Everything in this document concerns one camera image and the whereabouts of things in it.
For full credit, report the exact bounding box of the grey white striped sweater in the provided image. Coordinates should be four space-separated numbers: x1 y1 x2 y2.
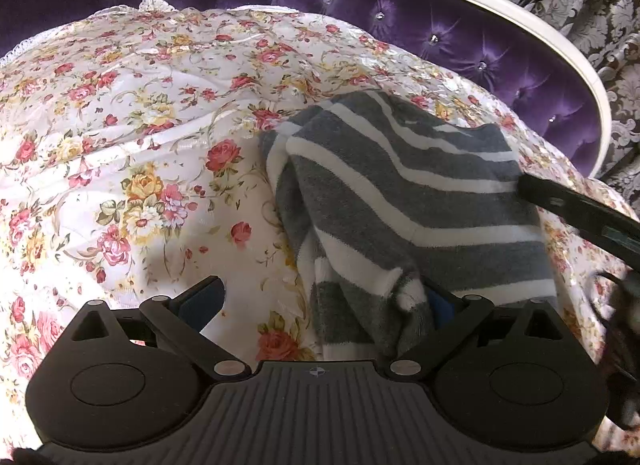
258 89 562 364

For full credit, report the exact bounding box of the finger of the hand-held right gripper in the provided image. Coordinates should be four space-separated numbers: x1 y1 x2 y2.
517 172 640 267

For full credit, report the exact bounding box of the floral bedspread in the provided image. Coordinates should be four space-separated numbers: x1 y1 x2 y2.
0 0 640 452

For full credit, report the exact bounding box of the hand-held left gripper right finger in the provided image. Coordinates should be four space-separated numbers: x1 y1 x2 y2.
389 286 572 379

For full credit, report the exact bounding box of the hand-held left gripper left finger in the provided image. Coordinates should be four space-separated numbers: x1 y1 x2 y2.
69 276 252 381

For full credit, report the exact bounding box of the purple tufted headboard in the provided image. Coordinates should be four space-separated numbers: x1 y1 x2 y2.
0 0 614 178

